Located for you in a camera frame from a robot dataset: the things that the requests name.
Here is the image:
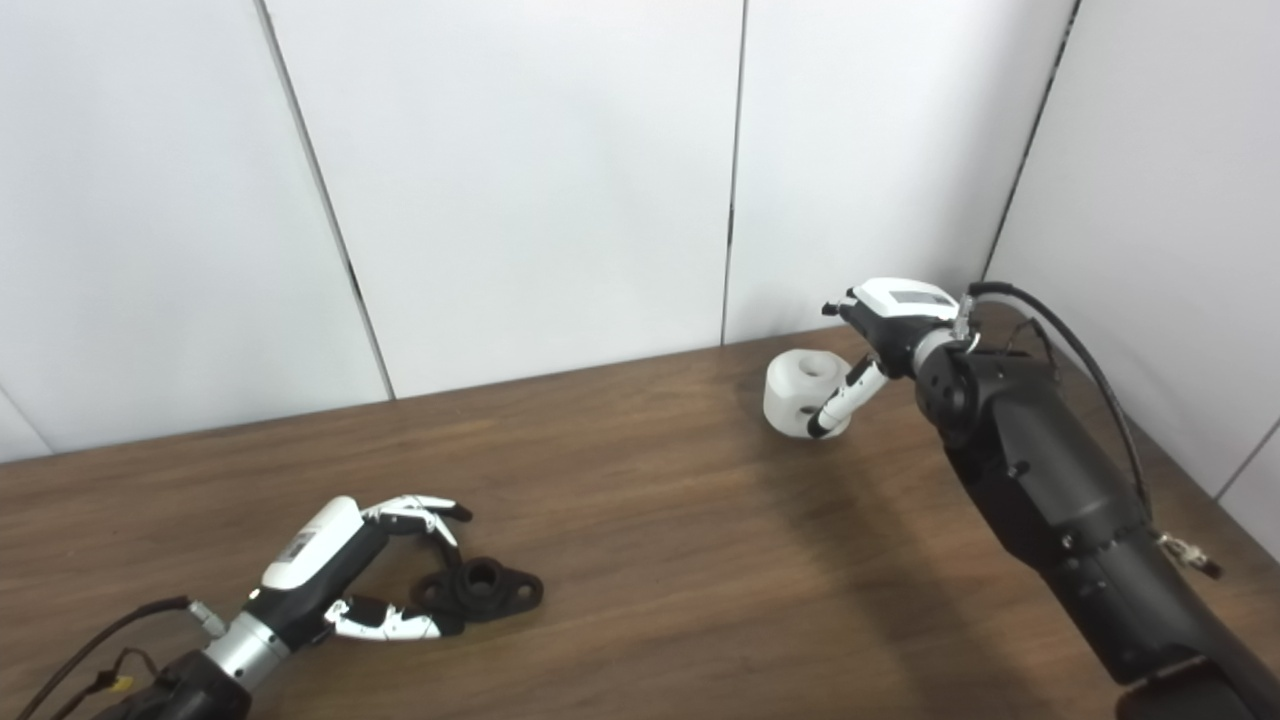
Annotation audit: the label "right wrist thin wires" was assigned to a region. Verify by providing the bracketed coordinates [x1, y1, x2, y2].
[1000, 318, 1059, 371]

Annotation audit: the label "round white piece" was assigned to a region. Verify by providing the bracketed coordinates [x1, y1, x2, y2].
[763, 350, 873, 439]

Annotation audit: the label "black flanged holder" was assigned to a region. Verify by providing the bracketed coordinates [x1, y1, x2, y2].
[410, 557, 546, 626]

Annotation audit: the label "left wrist thin wires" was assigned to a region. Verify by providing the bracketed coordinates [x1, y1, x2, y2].
[50, 648, 161, 720]

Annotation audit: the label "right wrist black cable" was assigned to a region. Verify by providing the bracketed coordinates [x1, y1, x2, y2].
[965, 281, 1223, 581]

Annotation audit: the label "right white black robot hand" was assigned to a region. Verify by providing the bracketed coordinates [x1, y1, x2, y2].
[806, 278, 981, 439]

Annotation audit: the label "wrist thin wires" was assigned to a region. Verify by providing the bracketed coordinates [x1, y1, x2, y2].
[1000, 318, 1059, 371]
[50, 648, 161, 720]

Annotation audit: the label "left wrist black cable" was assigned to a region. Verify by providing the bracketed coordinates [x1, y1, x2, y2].
[15, 596, 229, 720]

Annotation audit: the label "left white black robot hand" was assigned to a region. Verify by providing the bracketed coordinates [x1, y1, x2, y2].
[200, 494, 474, 691]

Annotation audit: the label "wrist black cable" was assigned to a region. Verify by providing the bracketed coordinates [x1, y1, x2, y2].
[965, 281, 1223, 581]
[15, 596, 229, 720]

